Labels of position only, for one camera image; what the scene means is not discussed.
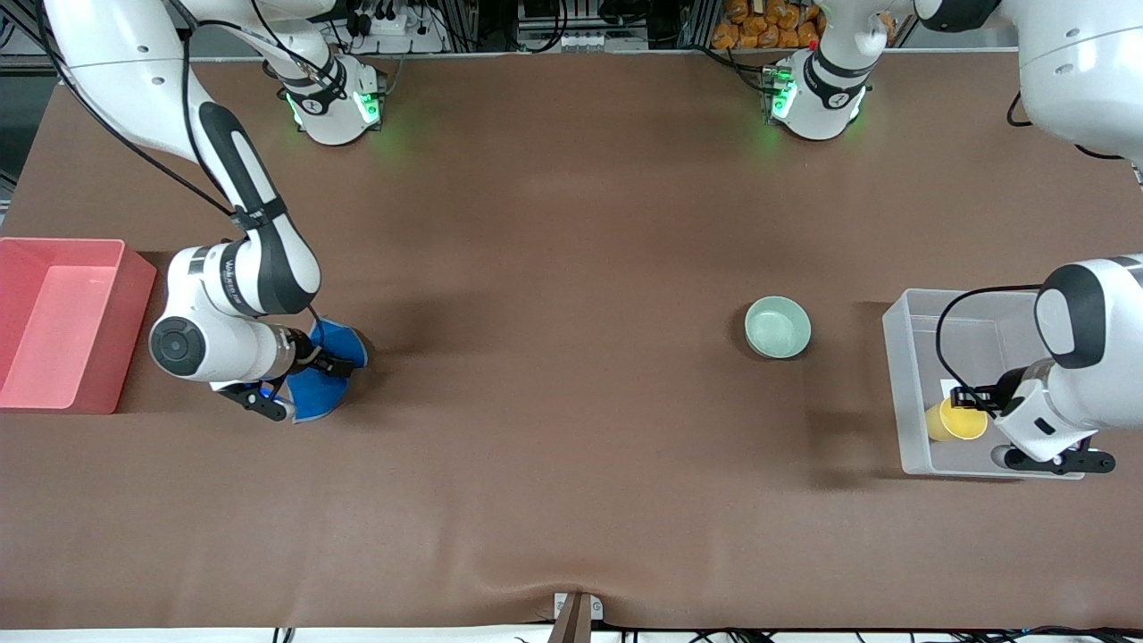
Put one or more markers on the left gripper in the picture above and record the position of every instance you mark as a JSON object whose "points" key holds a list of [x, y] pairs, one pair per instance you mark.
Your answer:
{"points": [[1002, 391]]}

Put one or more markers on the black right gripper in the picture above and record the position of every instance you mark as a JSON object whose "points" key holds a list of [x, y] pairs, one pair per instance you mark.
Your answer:
{"points": [[312, 355]]}

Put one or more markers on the blue cloth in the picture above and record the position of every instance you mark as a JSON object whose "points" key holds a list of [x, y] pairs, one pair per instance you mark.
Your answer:
{"points": [[341, 339]]}

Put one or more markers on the yellow cup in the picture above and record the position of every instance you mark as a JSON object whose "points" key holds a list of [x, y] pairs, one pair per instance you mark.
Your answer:
{"points": [[951, 425]]}

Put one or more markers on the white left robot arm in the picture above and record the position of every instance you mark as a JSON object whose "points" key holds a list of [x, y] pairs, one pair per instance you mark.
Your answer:
{"points": [[1072, 71]]}

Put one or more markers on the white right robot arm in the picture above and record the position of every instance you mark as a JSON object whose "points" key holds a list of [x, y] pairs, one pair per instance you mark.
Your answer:
{"points": [[223, 348]]}

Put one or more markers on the light green bowl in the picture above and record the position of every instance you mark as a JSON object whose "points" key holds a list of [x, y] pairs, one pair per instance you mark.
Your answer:
{"points": [[778, 329]]}

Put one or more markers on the clear plastic bin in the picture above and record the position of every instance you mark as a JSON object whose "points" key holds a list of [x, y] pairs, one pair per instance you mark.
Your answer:
{"points": [[911, 357]]}

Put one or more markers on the pink plastic bin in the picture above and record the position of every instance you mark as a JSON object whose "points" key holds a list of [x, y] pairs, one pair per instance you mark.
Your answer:
{"points": [[71, 339]]}

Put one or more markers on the white power strip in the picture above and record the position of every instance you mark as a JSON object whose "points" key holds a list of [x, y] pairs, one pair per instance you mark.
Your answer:
{"points": [[393, 27]]}

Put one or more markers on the grey power strip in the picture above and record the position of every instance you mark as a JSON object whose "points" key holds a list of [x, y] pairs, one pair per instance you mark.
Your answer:
{"points": [[580, 41]]}

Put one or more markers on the orange snack pile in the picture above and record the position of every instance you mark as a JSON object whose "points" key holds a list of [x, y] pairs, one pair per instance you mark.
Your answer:
{"points": [[759, 27]]}

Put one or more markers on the metal table edge bracket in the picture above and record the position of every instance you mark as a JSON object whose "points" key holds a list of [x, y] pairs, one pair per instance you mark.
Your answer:
{"points": [[576, 621]]}

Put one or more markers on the aluminium frame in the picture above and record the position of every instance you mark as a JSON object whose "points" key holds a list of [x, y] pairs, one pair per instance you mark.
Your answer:
{"points": [[27, 62]]}

